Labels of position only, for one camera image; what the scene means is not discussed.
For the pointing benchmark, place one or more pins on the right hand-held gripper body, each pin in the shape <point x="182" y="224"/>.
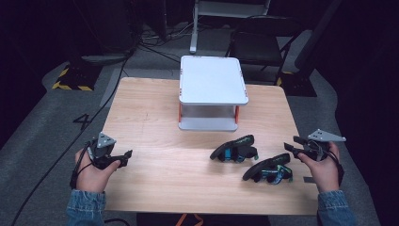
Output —
<point x="320" y="146"/>

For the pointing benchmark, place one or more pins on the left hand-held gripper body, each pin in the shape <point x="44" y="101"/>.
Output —
<point x="102" y="147"/>

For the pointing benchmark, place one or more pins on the white two-tier shoe rack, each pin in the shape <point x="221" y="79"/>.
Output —
<point x="211" y="81"/>

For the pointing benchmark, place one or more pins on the person's right hand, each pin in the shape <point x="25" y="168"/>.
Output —
<point x="323" y="172"/>

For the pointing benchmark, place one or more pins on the person's left hand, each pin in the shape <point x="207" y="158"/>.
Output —
<point x="92" y="175"/>

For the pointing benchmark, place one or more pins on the dark stand with striped base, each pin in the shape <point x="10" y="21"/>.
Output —
<point x="299" y="84"/>

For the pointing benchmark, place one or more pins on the yellow-black striped stand base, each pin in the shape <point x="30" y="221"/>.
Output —
<point x="76" y="80"/>

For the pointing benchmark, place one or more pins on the black folding chair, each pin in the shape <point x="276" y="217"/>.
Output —
<point x="255" y="47"/>

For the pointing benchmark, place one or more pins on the white metal stand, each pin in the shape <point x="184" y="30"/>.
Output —
<point x="194" y="34"/>

